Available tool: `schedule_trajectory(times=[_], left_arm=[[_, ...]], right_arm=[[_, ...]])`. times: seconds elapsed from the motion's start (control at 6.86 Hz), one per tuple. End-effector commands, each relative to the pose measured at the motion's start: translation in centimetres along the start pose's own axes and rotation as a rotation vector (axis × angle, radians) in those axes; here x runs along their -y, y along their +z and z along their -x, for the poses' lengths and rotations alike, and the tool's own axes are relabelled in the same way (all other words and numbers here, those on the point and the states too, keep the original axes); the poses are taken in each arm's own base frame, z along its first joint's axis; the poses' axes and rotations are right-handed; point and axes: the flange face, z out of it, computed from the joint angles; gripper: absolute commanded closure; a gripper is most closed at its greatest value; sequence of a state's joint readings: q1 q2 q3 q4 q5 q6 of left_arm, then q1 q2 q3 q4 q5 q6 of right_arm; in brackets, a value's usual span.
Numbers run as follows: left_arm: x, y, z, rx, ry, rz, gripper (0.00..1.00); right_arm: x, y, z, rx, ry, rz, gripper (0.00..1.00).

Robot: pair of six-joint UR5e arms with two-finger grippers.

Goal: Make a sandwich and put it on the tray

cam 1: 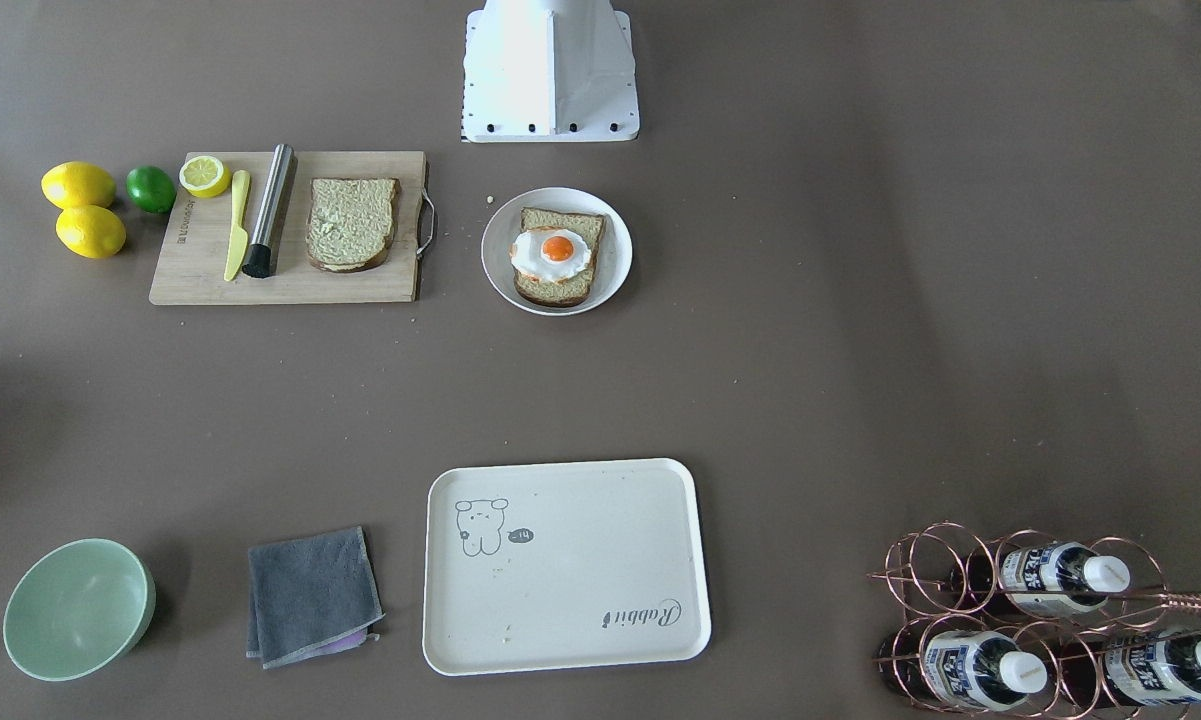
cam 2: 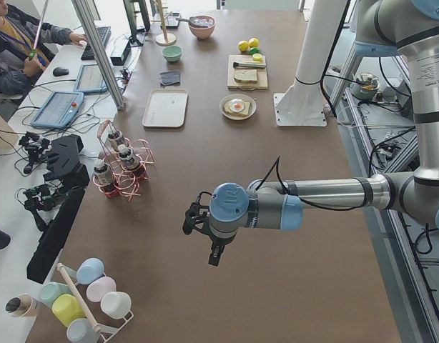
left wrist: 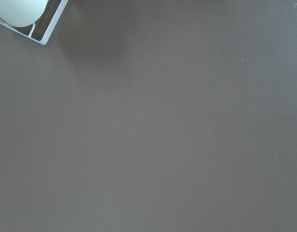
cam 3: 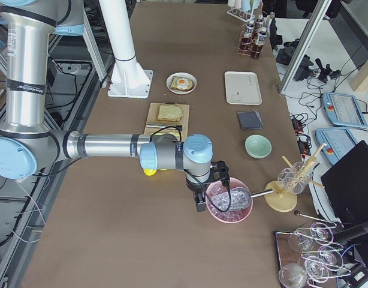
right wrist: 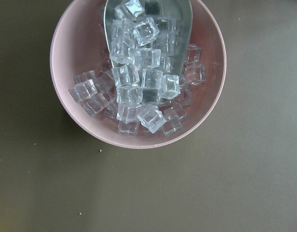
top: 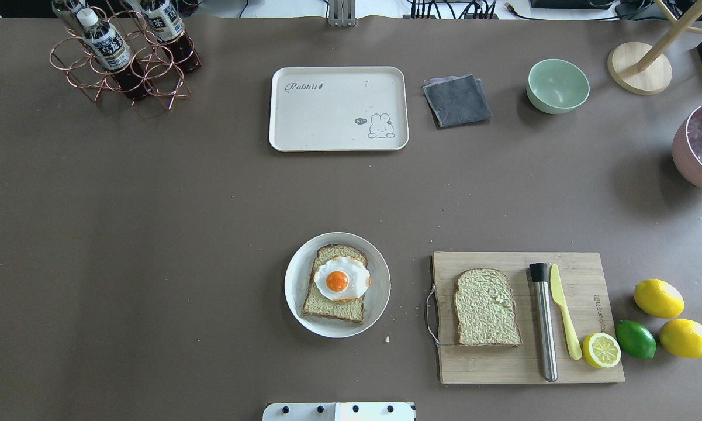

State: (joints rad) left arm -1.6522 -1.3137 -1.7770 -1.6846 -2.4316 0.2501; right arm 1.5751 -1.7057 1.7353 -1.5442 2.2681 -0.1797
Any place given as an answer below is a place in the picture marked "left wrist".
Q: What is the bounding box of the white plastic cup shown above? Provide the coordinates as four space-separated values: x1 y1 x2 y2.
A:
0 0 48 27

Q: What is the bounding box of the white wire cup rack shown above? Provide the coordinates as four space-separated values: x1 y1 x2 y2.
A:
0 0 68 45

